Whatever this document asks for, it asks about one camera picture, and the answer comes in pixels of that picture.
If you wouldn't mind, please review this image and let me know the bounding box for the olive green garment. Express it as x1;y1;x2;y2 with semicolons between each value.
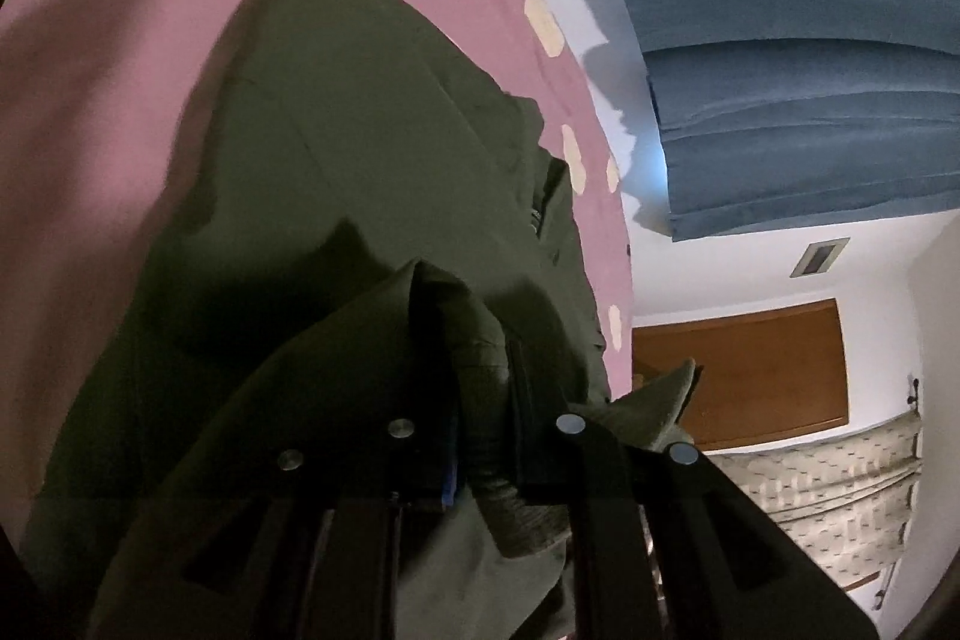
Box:
20;0;672;638

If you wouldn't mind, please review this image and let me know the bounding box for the brown wooden door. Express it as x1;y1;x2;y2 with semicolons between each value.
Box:
633;299;850;450

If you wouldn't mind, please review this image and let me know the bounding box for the blue curtain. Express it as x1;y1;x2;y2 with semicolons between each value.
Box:
625;0;958;241

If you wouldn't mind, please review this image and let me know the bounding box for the pink polka dot bedsheet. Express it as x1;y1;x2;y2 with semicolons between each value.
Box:
2;0;633;536

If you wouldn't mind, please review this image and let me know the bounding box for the grey wall vent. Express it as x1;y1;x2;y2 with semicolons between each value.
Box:
791;237;850;280

